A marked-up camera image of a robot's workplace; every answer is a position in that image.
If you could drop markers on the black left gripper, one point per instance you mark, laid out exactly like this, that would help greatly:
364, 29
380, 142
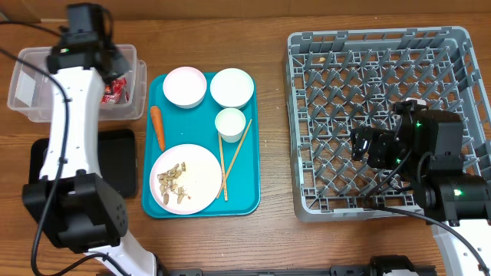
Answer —
122, 64

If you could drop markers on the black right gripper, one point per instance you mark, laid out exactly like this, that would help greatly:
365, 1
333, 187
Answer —
382, 143

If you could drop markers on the red snack wrapper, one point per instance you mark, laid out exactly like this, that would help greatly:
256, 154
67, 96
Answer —
116, 93

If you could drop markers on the orange carrot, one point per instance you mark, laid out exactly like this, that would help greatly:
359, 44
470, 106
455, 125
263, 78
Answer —
157, 121

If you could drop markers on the white cup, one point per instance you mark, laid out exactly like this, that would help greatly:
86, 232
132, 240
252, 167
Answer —
230, 124

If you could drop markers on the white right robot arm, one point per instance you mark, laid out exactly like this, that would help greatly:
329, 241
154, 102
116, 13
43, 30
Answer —
425, 151

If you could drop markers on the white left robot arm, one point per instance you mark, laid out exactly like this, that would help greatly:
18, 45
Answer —
72, 204

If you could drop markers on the grey dishwasher rack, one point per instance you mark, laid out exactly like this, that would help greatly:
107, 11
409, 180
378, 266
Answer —
365, 73

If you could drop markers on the pink bowl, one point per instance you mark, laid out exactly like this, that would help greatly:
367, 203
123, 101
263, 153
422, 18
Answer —
185, 87

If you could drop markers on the clear plastic bin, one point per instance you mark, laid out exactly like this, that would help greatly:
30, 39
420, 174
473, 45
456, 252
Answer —
30, 92

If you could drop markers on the black tray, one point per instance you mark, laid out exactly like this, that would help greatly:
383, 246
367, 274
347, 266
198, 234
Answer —
117, 157

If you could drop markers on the white bowl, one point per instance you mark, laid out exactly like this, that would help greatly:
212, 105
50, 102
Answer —
232, 88

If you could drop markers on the peanut shell scraps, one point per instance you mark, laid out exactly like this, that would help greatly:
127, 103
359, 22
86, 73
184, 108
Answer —
170, 183

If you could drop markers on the teal serving tray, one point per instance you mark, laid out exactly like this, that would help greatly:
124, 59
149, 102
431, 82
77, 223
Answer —
197, 126

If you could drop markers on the pink plate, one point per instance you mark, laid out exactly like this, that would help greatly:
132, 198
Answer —
202, 178

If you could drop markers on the wooden chopstick left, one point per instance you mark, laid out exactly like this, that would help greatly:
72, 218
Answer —
223, 168

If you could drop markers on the wooden chopstick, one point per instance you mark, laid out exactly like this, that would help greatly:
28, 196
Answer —
228, 171
223, 168

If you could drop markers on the wooden chopstick right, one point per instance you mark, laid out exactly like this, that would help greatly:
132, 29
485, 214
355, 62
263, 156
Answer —
228, 171

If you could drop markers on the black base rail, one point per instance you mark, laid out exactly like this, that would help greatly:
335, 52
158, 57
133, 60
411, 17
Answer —
378, 266

